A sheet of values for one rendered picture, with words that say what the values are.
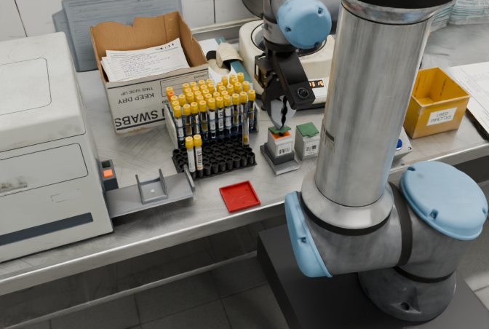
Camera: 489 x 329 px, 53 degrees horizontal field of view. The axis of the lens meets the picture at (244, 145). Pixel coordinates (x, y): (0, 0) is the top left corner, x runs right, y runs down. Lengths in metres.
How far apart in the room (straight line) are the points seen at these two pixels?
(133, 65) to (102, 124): 0.19
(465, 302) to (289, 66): 0.50
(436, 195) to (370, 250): 0.11
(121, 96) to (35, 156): 0.36
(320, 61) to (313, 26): 0.49
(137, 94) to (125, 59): 0.23
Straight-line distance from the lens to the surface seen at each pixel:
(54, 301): 1.70
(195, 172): 1.05
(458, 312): 0.87
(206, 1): 1.48
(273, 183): 1.06
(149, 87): 1.15
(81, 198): 0.92
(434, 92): 1.34
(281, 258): 0.85
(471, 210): 0.69
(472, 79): 1.47
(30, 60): 0.95
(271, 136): 1.06
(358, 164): 0.55
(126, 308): 1.94
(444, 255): 0.72
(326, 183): 0.58
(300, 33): 0.76
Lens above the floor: 1.64
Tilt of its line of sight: 42 degrees down
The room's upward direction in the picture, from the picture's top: straight up
